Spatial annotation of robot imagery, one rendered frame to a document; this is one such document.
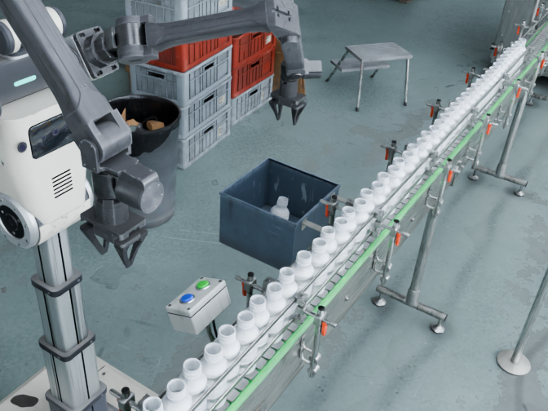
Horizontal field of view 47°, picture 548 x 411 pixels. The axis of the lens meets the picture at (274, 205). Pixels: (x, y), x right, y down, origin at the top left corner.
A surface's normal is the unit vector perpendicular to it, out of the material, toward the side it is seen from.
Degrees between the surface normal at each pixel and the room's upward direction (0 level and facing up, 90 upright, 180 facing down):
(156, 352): 0
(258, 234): 90
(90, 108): 51
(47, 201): 90
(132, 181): 92
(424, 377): 0
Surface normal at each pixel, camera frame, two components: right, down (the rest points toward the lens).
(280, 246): -0.54, 0.45
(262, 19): -0.24, -0.03
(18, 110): 0.07, -0.82
